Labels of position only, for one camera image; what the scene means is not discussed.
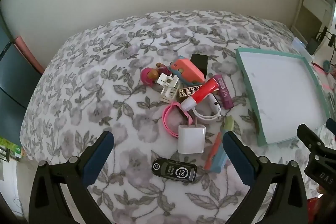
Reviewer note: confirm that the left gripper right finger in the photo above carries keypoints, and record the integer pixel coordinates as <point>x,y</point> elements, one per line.
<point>289,201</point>

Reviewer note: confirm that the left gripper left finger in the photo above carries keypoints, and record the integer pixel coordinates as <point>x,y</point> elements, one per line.
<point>47,201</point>

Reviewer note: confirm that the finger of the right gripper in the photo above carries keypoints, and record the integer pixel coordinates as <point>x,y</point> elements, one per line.
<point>313,143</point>
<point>331,125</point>

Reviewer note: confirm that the coral blue green toy knife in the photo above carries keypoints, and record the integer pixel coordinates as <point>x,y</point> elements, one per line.
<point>217,156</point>

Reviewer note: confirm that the magenta lighter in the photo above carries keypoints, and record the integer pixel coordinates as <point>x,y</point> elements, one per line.
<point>224,93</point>

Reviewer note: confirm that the black toy car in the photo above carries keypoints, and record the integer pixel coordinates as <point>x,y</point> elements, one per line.
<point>174,170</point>

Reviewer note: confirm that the red glue tube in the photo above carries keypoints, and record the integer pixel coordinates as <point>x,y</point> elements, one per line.
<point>198,96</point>

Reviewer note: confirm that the white usb wall charger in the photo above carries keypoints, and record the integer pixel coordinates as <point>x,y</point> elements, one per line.
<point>191,138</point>

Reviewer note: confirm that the gold black patterned lighter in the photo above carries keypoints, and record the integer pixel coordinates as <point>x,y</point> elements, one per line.
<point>183,93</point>

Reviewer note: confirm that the coral blue toy knife large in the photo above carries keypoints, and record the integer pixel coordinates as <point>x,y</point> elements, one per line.
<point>186,71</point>

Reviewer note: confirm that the pink watch band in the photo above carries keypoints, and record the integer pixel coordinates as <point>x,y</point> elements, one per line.
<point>167,119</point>

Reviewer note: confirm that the white hair claw clip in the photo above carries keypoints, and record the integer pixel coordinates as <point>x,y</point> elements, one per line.
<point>170,86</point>

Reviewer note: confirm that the pink haired doll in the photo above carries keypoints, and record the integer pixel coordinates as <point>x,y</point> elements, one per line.
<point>149,76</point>

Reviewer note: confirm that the pink white crochet mat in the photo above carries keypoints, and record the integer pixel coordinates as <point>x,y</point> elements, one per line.
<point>327,80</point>

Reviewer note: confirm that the teal white shallow tray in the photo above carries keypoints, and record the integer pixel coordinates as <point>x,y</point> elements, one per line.
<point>283,92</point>

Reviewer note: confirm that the black plugged power adapter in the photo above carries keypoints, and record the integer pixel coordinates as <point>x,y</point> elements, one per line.
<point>312,46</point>

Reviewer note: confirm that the white power strip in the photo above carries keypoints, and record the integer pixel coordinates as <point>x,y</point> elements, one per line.
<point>300,47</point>

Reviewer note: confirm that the white shelf unit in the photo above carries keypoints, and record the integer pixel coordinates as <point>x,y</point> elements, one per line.
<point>312,17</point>

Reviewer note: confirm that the black charger block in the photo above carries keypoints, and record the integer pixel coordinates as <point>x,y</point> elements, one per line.
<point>201,62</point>

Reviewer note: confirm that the floral grey white blanket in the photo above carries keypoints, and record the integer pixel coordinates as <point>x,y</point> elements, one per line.
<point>93,84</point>

